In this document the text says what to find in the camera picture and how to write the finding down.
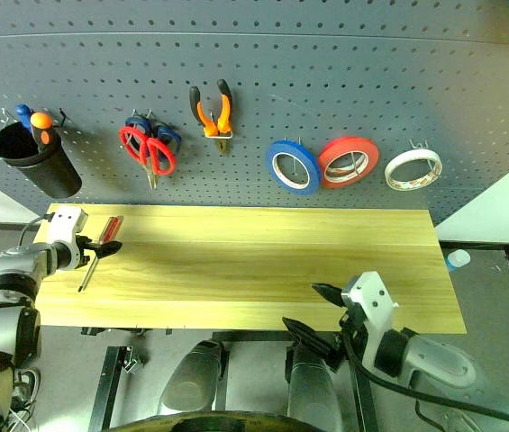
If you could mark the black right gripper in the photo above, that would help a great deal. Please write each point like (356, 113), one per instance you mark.
(353, 328)

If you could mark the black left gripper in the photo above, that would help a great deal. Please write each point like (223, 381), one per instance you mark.
(85, 249)

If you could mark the orange black pliers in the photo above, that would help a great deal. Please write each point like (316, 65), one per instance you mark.
(223, 112)

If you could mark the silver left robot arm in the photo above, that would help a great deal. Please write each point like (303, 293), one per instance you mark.
(15, 261)

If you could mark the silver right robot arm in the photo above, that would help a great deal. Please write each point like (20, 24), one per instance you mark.
(439, 360)

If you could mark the black pegboard hook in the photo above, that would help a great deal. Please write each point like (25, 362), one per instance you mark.
(63, 116)

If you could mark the metal pegboard hook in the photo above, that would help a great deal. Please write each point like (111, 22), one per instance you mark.
(148, 112)
(354, 162)
(297, 168)
(417, 145)

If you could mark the blue tape roll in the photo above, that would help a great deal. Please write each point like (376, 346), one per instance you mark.
(272, 168)

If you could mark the red tape roll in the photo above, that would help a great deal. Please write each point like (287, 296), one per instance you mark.
(348, 143)

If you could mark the white tape roll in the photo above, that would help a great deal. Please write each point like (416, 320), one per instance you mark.
(411, 155)

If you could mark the grey perforated pegboard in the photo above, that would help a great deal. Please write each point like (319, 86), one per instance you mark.
(326, 67)

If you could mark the black cup holder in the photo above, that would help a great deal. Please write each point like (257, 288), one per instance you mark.
(51, 175)

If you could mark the grey rounded shape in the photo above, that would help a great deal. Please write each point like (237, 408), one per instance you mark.
(191, 382)

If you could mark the plastic bottle blue cap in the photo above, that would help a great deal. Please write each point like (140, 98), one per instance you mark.
(459, 258)

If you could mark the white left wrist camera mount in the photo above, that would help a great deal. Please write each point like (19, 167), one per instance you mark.
(67, 225)

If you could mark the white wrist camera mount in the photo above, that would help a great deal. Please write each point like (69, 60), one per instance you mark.
(67, 225)
(371, 292)

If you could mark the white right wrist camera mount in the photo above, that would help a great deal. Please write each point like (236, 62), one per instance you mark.
(371, 292)

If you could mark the black metal table frame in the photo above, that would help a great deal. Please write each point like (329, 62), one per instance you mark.
(105, 387)

